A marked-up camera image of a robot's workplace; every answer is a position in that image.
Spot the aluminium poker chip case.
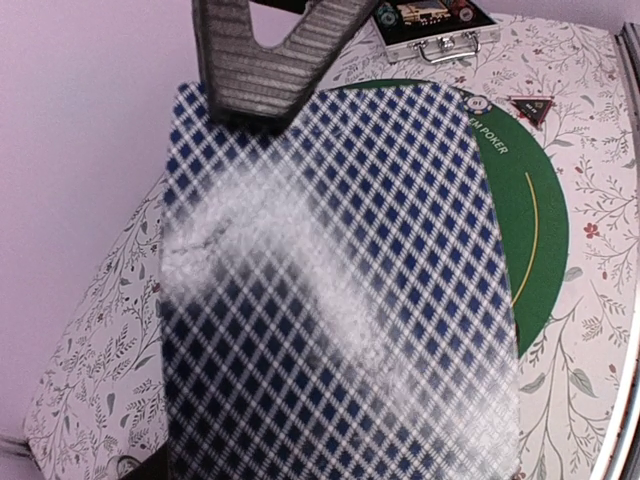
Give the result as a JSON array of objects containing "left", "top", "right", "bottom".
[{"left": 372, "top": 0, "right": 501, "bottom": 65}]

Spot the black red triangular card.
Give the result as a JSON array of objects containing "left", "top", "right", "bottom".
[{"left": 508, "top": 96, "right": 555, "bottom": 129}]

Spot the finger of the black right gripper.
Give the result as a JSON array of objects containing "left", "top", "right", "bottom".
[{"left": 192, "top": 1, "right": 375, "bottom": 128}]

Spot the floral patterned tablecloth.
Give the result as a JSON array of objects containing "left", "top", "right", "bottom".
[{"left": 23, "top": 15, "right": 639, "bottom": 479}]

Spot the blue white poker chip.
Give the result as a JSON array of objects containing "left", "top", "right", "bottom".
[{"left": 464, "top": 95, "right": 492, "bottom": 115}]

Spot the round green poker mat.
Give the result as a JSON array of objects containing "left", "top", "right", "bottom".
[{"left": 324, "top": 78, "right": 571, "bottom": 361}]

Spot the deck of playing cards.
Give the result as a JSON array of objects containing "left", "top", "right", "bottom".
[{"left": 160, "top": 82, "right": 519, "bottom": 479}]

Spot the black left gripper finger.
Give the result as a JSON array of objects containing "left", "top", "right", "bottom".
[{"left": 121, "top": 443, "right": 171, "bottom": 480}]

